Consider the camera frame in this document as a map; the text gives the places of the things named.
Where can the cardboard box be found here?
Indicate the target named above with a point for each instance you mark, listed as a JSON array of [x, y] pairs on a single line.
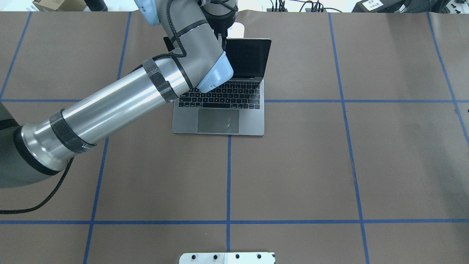
[[59, 5]]

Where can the grey laptop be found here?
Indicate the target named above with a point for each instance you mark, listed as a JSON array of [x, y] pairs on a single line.
[[235, 107]]

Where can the black labelled box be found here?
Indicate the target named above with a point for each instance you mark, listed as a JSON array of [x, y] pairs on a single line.
[[378, 6]]

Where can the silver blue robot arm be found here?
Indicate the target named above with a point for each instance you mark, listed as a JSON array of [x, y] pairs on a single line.
[[33, 153]]

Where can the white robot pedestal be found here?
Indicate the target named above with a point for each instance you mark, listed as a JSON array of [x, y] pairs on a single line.
[[228, 258]]

